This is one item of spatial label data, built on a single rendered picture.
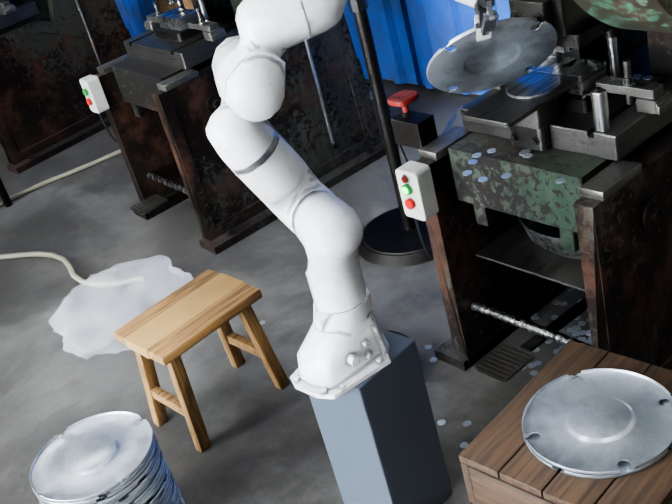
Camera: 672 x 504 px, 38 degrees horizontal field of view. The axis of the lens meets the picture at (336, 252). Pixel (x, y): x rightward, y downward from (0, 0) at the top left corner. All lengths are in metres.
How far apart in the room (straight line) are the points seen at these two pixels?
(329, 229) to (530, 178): 0.61
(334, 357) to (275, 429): 0.75
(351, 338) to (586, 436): 0.49
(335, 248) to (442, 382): 0.95
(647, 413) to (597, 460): 0.15
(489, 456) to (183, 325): 1.01
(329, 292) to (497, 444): 0.44
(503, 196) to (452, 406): 0.59
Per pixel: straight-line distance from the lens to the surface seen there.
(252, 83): 1.63
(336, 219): 1.77
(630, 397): 1.96
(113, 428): 2.38
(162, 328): 2.60
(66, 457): 2.36
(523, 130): 2.25
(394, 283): 3.10
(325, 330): 1.95
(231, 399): 2.82
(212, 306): 2.61
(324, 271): 1.87
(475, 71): 2.21
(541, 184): 2.20
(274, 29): 1.66
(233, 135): 1.72
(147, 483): 2.26
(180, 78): 3.42
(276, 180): 1.76
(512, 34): 2.10
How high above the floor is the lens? 1.64
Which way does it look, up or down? 29 degrees down
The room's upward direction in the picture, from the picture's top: 16 degrees counter-clockwise
